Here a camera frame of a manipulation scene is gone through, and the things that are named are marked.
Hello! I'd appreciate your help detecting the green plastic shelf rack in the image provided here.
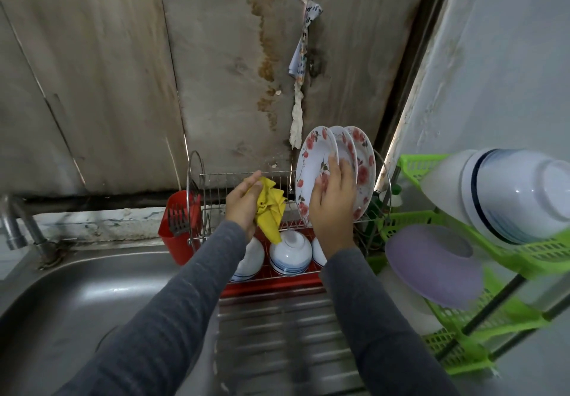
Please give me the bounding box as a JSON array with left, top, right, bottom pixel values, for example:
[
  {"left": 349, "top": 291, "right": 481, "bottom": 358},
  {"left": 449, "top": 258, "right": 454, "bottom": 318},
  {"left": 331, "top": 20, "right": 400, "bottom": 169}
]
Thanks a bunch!
[{"left": 369, "top": 153, "right": 570, "bottom": 376}]

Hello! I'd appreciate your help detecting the person's right forearm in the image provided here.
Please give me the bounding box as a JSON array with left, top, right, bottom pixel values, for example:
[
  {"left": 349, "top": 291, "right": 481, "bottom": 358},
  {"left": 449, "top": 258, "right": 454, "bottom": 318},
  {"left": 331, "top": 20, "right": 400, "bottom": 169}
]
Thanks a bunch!
[{"left": 321, "top": 247, "right": 460, "bottom": 396}]

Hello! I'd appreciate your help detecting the metal faucet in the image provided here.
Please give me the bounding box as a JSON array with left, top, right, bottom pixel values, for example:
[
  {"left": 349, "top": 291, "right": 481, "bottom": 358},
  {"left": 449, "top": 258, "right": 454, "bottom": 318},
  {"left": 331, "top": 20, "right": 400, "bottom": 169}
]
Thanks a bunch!
[{"left": 0, "top": 194, "right": 65, "bottom": 270}]

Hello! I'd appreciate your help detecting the white hanging cloth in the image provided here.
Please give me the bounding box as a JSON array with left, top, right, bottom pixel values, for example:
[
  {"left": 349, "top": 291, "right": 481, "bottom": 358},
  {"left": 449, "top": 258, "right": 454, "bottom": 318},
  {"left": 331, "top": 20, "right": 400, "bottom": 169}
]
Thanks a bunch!
[{"left": 287, "top": 0, "right": 324, "bottom": 150}]

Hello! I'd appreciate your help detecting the green dish soap bottle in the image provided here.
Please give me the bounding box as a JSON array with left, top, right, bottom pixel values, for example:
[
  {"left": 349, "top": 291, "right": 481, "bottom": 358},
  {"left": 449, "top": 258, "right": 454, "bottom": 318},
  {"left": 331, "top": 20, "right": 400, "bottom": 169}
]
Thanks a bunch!
[{"left": 365, "top": 188, "right": 395, "bottom": 243}]

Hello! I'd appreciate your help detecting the purple plastic bowl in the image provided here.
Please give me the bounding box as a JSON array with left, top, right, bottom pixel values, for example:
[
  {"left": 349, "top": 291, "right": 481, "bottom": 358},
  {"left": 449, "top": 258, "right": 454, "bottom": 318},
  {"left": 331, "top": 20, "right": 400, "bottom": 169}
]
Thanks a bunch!
[{"left": 385, "top": 224, "right": 485, "bottom": 311}]

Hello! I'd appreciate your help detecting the metal wire dish rack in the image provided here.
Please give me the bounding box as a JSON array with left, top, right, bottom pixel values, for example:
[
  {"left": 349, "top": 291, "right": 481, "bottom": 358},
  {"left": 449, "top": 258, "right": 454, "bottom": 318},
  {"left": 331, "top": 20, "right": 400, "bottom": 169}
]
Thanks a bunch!
[{"left": 185, "top": 147, "right": 393, "bottom": 296}]

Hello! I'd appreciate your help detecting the person's right hand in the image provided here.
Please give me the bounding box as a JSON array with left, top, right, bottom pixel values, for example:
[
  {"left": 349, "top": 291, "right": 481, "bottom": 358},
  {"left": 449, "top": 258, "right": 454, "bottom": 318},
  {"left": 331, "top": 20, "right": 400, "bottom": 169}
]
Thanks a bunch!
[{"left": 309, "top": 153, "right": 359, "bottom": 259}]

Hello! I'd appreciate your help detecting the cream plastic bowl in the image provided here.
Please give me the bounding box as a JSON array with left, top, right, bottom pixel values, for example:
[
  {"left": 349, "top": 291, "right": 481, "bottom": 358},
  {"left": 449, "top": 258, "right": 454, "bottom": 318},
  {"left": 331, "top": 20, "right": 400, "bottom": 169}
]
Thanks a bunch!
[{"left": 378, "top": 267, "right": 447, "bottom": 325}]

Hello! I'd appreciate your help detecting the stainless steel sink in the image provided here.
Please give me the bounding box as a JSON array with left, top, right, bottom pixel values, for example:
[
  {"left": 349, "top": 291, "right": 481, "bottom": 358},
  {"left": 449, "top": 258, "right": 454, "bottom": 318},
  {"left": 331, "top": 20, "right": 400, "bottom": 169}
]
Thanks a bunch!
[{"left": 0, "top": 240, "right": 375, "bottom": 396}]

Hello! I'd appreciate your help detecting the person's left hand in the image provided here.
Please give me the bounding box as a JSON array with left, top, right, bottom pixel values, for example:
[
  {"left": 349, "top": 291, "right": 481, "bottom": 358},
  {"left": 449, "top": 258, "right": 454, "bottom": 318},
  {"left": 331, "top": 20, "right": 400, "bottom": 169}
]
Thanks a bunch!
[{"left": 223, "top": 171, "right": 267, "bottom": 238}]

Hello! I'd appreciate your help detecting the red plastic cup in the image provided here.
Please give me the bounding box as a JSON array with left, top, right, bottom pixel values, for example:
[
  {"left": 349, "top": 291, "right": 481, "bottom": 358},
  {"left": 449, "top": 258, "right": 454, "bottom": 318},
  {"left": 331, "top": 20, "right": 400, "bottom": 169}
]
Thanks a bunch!
[{"left": 159, "top": 189, "right": 204, "bottom": 266}]

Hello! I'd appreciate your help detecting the white plastic bowl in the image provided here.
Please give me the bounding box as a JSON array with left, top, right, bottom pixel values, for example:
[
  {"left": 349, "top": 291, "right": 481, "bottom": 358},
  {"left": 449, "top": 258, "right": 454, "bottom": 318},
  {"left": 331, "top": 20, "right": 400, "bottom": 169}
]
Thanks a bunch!
[{"left": 420, "top": 149, "right": 477, "bottom": 225}]

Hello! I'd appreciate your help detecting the metal fork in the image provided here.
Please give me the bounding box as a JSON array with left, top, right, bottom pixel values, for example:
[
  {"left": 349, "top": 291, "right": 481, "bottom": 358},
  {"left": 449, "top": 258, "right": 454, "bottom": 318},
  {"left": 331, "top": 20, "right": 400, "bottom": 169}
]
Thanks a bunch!
[{"left": 166, "top": 204, "right": 190, "bottom": 236}]

